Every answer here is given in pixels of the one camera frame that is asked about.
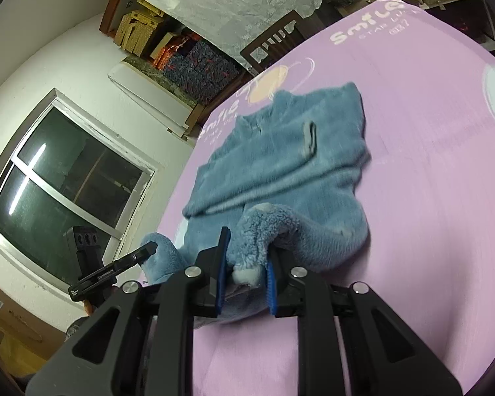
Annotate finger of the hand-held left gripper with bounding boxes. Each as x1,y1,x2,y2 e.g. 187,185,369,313
103,243,158,276

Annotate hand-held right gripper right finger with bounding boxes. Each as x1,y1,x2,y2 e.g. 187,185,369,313
266,247,463,396

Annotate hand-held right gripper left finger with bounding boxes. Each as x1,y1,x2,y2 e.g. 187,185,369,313
25,227,232,396

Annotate blue fleece jacket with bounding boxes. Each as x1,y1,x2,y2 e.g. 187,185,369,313
140,82,372,326

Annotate pink printed bed sheet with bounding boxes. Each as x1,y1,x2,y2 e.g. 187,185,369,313
148,0,495,396

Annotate white leaning boards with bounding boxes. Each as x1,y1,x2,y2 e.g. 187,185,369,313
107,62,195,138

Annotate green marbled board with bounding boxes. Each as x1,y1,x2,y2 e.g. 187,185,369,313
124,55,199,106

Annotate stack of dark floral boxes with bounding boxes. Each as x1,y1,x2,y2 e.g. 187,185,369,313
163,41,243,106

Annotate red orange patterned boxes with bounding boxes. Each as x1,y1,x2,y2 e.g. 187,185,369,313
150,35,192,71

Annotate dark wooden chair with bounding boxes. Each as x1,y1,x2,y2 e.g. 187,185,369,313
239,9,311,76

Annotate brown wooden shelf unit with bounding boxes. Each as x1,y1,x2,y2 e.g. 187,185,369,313
98,0,215,128

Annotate white lace cloth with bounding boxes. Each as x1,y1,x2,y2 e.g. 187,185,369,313
117,0,380,62

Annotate large aluminium frame window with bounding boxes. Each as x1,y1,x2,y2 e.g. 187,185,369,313
0,88,157,293

